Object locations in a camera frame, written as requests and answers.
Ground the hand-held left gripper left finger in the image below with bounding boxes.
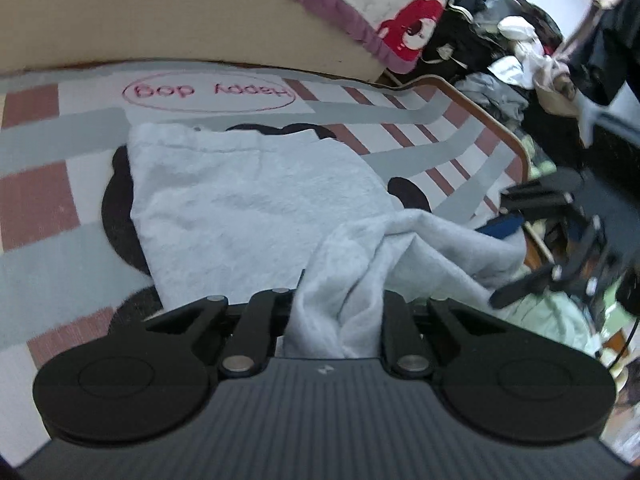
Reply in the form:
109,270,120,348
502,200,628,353
144,287,294,379

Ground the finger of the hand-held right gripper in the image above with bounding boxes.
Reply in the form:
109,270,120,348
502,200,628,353
489,265,571,311
500,175,586,216

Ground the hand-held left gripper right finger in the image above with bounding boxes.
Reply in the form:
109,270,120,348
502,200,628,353
382,291,507,380

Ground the light grey printed shirt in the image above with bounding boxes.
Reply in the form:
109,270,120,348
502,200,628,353
127,122,530,361

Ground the pile of dark clothes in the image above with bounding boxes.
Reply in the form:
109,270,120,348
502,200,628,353
420,0,586,171

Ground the blue cloth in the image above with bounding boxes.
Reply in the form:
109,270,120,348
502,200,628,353
477,212,526,241

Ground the light green cloth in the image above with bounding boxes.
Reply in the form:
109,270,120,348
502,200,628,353
492,287,608,361

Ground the black hanging garment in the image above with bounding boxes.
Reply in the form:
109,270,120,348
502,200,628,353
570,0,640,108

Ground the bear print blanket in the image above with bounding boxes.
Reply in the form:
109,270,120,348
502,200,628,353
235,0,458,75

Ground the checked mat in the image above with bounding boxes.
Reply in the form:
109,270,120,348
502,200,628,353
0,62,526,366

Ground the curved wooden frame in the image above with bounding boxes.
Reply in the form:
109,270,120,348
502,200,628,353
377,74,532,183

